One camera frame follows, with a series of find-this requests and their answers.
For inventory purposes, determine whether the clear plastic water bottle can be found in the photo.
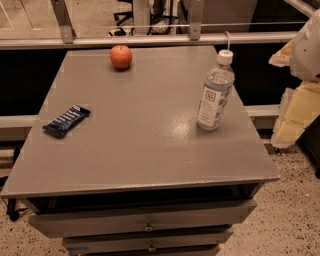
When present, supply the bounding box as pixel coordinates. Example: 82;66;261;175
197;50;235;131

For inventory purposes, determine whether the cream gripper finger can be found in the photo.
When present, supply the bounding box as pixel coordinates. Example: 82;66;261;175
270;81;320;148
269;41;293;67

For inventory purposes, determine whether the black office chair base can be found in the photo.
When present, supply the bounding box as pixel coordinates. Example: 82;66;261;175
113;0;133;26

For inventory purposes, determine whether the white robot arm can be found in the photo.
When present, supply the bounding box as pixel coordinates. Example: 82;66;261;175
269;10;320;148

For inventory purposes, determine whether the grey middle drawer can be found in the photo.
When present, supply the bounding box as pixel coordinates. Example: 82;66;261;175
62;227;234;255

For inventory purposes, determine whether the metal window rail frame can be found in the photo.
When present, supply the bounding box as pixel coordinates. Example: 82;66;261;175
0;0;319;50

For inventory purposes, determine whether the red apple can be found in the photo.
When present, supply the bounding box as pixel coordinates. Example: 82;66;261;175
109;45;132;69

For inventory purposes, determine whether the grey bottom drawer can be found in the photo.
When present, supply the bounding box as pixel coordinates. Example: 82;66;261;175
76;245;221;256

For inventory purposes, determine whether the grey top drawer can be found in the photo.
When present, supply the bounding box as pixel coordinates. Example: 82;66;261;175
29;199;257;238

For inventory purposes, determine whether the blue rxbar blueberry bar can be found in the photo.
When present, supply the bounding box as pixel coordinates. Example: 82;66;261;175
42;104;91;137

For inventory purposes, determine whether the grey drawer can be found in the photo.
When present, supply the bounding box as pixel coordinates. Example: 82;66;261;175
76;245;221;256
29;199;257;238
62;227;234;255

